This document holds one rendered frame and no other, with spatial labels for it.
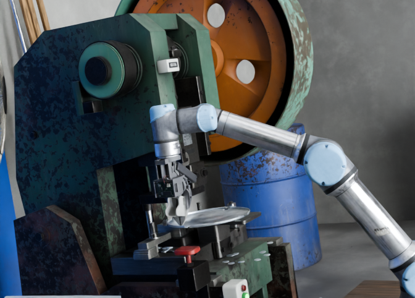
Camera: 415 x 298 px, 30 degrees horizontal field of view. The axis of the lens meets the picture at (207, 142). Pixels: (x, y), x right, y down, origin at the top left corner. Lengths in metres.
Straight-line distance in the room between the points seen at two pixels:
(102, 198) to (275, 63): 0.79
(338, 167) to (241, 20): 0.95
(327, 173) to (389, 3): 3.70
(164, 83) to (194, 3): 0.61
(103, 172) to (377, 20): 3.49
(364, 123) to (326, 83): 0.42
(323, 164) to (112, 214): 0.87
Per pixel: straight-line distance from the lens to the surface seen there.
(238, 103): 2.96
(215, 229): 2.61
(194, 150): 2.70
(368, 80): 5.83
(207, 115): 2.22
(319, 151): 2.17
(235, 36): 2.94
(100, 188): 2.66
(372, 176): 5.92
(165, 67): 2.45
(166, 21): 2.70
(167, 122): 2.24
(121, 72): 2.39
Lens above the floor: 1.26
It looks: 5 degrees down
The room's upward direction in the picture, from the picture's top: 9 degrees counter-clockwise
